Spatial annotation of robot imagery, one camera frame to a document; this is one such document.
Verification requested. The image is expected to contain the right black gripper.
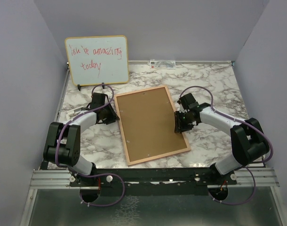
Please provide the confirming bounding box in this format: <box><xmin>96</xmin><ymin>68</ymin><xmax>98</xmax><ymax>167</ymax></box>
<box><xmin>175</xmin><ymin>110</ymin><xmax>195</xmax><ymax>132</ymax></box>

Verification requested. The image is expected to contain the pink wooden photo frame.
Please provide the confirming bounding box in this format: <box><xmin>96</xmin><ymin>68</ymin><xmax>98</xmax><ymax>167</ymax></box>
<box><xmin>114</xmin><ymin>85</ymin><xmax>191</xmax><ymax>167</ymax></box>

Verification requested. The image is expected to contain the brown cardboard backing board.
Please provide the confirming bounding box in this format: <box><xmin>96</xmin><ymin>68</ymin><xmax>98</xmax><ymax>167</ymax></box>
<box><xmin>116</xmin><ymin>88</ymin><xmax>188</xmax><ymax>163</ymax></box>

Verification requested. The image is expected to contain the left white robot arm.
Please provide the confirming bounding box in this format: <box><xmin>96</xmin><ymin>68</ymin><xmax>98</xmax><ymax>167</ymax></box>
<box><xmin>43</xmin><ymin>93</ymin><xmax>119</xmax><ymax>186</ymax></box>

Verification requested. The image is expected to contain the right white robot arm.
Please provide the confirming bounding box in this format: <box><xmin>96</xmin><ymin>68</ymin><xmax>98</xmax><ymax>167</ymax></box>
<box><xmin>175</xmin><ymin>93</ymin><xmax>270</xmax><ymax>184</ymax></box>

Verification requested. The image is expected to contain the small whiteboard with red writing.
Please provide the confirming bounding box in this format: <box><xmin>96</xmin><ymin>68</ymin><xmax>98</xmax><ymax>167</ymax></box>
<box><xmin>64</xmin><ymin>35</ymin><xmax>129</xmax><ymax>87</ymax></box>

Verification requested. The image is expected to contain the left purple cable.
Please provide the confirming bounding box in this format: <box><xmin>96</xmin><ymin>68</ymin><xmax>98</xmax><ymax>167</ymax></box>
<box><xmin>55</xmin><ymin>84</ymin><xmax>126</xmax><ymax>208</ymax></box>

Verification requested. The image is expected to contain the metal angle bracket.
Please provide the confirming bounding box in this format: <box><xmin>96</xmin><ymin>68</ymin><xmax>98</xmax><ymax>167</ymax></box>
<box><xmin>65</xmin><ymin>107</ymin><xmax>82</xmax><ymax>120</ymax></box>

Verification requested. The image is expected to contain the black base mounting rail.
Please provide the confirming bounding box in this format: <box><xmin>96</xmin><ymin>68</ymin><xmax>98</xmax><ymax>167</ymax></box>
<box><xmin>70</xmin><ymin>167</ymin><xmax>237</xmax><ymax>197</ymax></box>

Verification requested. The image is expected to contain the white label strip at wall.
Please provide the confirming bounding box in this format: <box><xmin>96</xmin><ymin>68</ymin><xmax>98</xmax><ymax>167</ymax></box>
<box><xmin>148</xmin><ymin>60</ymin><xmax>176</xmax><ymax>69</ymax></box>

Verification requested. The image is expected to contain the aluminium front rail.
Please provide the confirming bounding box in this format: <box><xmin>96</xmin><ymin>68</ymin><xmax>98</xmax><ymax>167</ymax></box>
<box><xmin>30</xmin><ymin>167</ymin><xmax>280</xmax><ymax>189</ymax></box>

